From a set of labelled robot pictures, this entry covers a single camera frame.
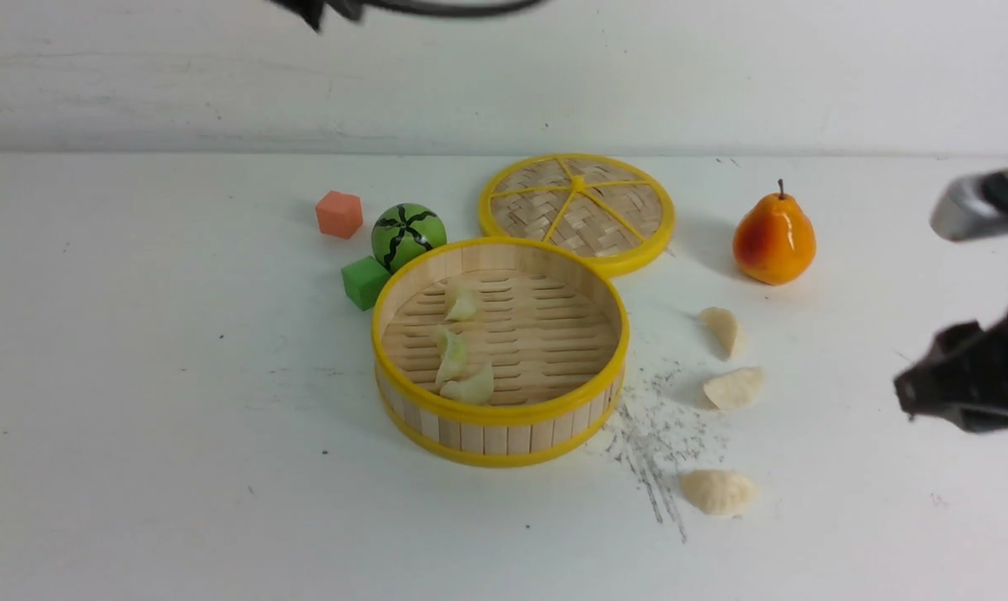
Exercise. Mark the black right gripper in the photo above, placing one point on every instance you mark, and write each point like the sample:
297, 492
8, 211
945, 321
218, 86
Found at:
963, 378

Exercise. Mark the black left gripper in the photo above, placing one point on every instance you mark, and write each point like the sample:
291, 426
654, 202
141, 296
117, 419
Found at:
314, 12

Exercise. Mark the white dumpling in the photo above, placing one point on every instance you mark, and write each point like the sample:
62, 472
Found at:
717, 492
726, 328
735, 389

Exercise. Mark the green dumpling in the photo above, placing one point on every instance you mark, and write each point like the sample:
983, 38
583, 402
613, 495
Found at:
476, 390
461, 301
452, 351

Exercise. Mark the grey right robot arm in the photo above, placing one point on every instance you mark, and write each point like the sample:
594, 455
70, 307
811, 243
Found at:
973, 207

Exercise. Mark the woven bamboo steamer lid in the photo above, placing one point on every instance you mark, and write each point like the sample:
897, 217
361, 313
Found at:
612, 214

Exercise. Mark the yellow-rimmed bamboo steamer tray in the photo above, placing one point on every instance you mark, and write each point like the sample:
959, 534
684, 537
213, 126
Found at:
553, 328

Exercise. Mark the orange foam cube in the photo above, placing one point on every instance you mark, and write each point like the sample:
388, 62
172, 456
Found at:
339, 214

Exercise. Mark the green striped watermelon ball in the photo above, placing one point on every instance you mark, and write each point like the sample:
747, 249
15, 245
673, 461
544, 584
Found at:
404, 232

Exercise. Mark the orange toy pear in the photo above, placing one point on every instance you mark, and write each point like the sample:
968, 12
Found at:
775, 242

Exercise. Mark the green foam cube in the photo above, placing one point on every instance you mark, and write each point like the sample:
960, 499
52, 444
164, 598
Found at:
363, 281

